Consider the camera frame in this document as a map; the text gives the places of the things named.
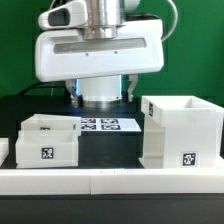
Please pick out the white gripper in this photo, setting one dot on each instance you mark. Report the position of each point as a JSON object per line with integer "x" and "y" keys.
{"x": 65, "y": 55}

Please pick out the fiducial marker sheet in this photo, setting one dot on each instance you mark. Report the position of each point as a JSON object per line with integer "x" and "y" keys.
{"x": 110, "y": 124}

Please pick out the white workspace border frame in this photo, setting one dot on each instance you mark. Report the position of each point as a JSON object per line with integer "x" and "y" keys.
{"x": 116, "y": 181}

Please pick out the white drawer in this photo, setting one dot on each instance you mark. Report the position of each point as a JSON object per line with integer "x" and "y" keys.
{"x": 39, "y": 122}
{"x": 43, "y": 149}

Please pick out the white drawer cabinet box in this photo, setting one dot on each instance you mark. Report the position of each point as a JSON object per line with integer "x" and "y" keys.
{"x": 181, "y": 132}

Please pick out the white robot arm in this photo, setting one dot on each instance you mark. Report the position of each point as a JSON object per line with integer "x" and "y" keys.
{"x": 104, "y": 18}

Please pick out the white front drawer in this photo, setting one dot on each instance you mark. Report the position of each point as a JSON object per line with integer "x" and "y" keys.
{"x": 43, "y": 149}

